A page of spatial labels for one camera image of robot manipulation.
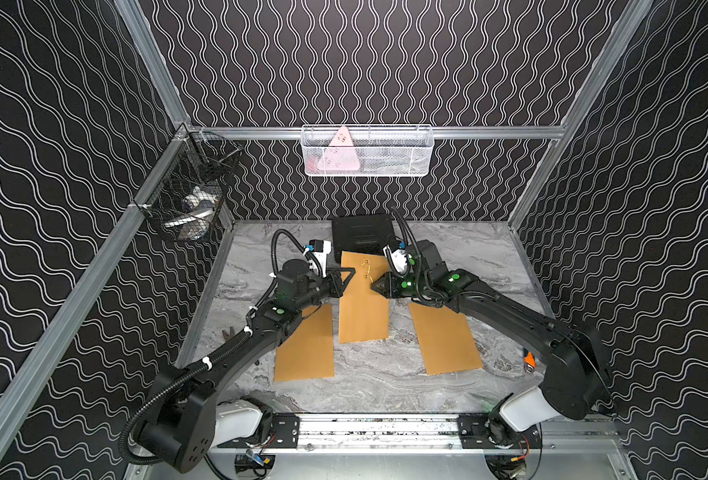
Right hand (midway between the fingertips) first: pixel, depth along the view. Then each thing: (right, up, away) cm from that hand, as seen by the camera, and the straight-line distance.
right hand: (373, 284), depth 81 cm
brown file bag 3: (+23, -18, +10) cm, 30 cm away
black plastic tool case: (-3, +15, +25) cm, 30 cm away
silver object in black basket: (-45, +16, -7) cm, 48 cm away
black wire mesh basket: (-54, +25, +5) cm, 59 cm away
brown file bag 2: (-19, -20, +6) cm, 28 cm away
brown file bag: (-3, -8, -1) cm, 8 cm away
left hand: (-5, +5, -5) cm, 8 cm away
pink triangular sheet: (-9, +38, +9) cm, 40 cm away
